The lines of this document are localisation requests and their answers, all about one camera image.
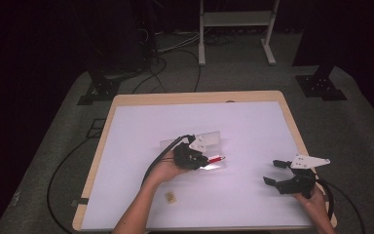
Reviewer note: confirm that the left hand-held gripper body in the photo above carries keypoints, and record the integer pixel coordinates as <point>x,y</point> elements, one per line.
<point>186,157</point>

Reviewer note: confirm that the small beige eraser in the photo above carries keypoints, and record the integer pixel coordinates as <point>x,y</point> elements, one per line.
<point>171,197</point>

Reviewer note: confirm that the black stand base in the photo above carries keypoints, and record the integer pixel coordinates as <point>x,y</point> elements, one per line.
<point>100,91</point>
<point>319,86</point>

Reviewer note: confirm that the wooden table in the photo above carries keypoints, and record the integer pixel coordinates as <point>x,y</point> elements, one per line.
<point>194,97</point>

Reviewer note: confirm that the white metal stand frame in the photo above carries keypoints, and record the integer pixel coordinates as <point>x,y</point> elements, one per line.
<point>237,19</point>

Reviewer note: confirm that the person's left hand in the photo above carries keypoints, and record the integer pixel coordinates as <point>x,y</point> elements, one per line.
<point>167,170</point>

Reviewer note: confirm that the black tape strip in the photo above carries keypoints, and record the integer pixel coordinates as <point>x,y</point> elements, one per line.
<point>80,201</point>

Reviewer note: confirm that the clear plastic pencil case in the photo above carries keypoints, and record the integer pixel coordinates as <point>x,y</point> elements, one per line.
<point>216,143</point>

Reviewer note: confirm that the black square floor frame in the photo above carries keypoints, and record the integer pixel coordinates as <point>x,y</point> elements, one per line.
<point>96,128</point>

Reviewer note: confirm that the person's right hand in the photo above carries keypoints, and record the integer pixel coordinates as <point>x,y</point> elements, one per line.
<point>313,203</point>

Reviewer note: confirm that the white table mat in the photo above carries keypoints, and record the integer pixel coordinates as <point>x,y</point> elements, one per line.
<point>227,123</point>

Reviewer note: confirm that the red pen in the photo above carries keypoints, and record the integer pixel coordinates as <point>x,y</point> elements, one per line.
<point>216,159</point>

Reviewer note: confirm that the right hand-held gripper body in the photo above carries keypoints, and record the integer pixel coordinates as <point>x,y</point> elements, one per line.
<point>300,182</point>

